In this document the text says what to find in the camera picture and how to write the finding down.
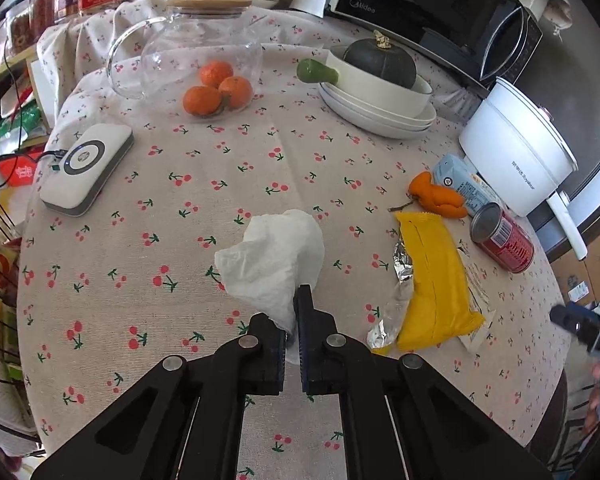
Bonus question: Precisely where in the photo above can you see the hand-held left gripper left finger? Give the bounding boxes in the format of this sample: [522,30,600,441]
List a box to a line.
[30,312,287,480]

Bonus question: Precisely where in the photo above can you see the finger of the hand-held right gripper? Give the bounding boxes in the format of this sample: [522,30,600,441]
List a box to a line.
[549,302,598,347]

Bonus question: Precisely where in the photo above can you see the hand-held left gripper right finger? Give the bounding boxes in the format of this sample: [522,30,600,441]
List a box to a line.
[293,284,553,480]

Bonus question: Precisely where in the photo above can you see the white tissue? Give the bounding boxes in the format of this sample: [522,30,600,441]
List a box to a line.
[214,208,326,336]

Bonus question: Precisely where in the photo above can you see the red drink can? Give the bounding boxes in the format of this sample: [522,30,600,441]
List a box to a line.
[470,202,536,274]

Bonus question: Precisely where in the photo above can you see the clear plastic wrapper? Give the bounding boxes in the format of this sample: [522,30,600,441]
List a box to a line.
[455,247,496,351]

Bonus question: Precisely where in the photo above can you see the yellow snack packet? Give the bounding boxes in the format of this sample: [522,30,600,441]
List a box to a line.
[394,211,486,352]

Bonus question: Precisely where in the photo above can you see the silver foil wrapper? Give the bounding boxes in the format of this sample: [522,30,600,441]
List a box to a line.
[366,239,416,352]

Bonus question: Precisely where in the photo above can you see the cherry print tablecloth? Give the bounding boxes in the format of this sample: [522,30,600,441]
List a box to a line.
[17,0,573,480]

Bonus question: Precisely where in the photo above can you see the white electric pot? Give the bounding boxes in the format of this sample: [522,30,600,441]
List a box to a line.
[458,76,590,261]

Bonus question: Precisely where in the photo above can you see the light blue packet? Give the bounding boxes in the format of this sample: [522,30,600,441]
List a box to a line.
[432,154,503,218]

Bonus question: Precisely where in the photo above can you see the orange peel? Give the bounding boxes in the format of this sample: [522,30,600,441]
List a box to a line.
[408,171,468,219]

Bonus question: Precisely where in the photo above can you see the white plate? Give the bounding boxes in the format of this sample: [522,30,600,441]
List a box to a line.
[319,82,438,133]
[330,120,433,140]

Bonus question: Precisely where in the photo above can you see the white bowl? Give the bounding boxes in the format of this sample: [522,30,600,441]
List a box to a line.
[326,45,434,117]

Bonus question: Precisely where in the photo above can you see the orange mandarin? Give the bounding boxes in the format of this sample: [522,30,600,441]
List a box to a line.
[218,76,253,110]
[199,60,235,88]
[182,85,223,117]

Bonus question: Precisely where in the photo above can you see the green fruit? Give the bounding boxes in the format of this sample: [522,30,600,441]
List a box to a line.
[296,58,340,85]

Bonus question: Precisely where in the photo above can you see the dark green squash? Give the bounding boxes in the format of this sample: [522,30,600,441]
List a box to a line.
[342,30,417,90]

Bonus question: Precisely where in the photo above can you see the floral cover cloth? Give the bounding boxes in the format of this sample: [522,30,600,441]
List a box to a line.
[545,0,573,31]

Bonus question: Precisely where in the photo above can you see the black microwave oven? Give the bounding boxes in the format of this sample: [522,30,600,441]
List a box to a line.
[297,0,543,83]

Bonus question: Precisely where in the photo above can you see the glass teapot with bamboo lid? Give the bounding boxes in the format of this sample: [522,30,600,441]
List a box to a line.
[106,0,265,123]

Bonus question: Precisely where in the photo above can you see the white wireless charger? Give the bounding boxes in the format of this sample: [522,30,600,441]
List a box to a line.
[40,123,134,217]

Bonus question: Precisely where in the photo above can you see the black charger cable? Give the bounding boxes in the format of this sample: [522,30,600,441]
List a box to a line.
[0,149,63,188]

